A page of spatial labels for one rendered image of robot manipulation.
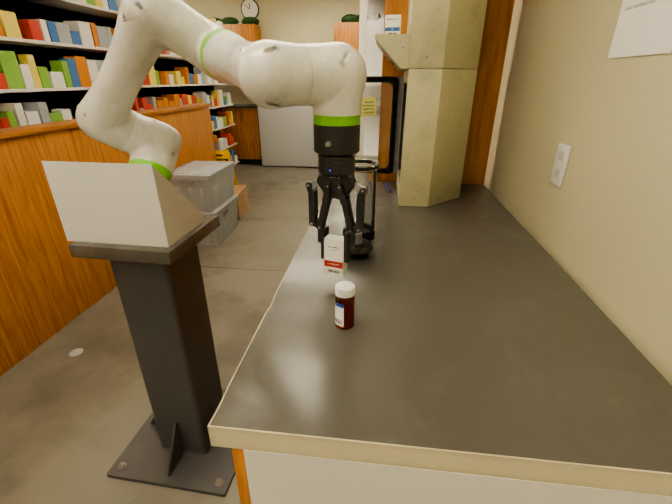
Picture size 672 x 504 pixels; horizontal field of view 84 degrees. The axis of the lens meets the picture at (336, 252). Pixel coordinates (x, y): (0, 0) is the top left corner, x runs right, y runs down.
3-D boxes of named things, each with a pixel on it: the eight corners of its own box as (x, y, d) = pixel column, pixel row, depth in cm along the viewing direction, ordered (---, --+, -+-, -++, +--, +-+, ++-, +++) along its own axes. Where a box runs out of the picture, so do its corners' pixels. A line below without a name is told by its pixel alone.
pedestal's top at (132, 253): (71, 257, 111) (67, 244, 109) (139, 220, 139) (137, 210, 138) (171, 265, 106) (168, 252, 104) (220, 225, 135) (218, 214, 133)
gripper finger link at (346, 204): (341, 180, 80) (347, 179, 79) (352, 229, 83) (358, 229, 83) (334, 185, 76) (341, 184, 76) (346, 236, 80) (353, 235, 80)
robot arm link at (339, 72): (379, 40, 65) (349, 45, 74) (313, 37, 60) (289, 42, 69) (375, 125, 71) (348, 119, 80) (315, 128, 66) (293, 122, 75)
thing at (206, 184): (239, 194, 375) (236, 160, 361) (215, 213, 321) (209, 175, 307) (200, 192, 379) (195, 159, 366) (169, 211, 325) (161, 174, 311)
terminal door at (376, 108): (393, 174, 168) (399, 76, 152) (327, 170, 175) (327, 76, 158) (393, 173, 169) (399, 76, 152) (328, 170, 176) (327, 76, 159)
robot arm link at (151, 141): (111, 172, 117) (128, 122, 124) (162, 192, 127) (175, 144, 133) (122, 158, 108) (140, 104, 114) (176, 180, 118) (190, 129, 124)
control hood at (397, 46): (404, 70, 152) (406, 42, 148) (408, 68, 123) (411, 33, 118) (375, 70, 153) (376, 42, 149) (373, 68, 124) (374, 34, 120)
